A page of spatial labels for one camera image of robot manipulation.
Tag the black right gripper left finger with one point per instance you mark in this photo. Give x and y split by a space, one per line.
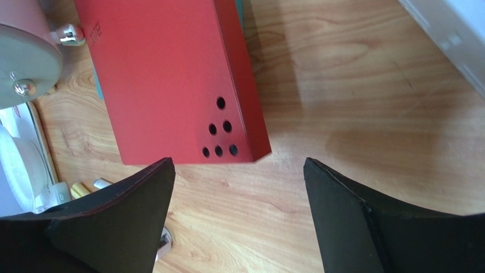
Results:
114 229

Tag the red file folder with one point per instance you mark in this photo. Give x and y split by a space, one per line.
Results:
177 80

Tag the white plastic file rack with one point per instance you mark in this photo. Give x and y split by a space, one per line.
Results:
457 28

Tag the white blue marker pen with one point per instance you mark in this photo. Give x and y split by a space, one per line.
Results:
101 183

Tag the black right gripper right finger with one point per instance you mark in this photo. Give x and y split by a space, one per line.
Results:
360 229

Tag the teal file folder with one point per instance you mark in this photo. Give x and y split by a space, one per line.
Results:
239 6

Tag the yellow bone-shaped eraser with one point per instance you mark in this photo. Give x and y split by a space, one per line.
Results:
78 190

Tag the strawberry pattern tray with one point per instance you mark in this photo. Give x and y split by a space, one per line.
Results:
22 121

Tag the round drawer storage box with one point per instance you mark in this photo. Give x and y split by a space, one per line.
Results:
31 63

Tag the white paper plate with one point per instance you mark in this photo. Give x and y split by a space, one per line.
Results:
24 168

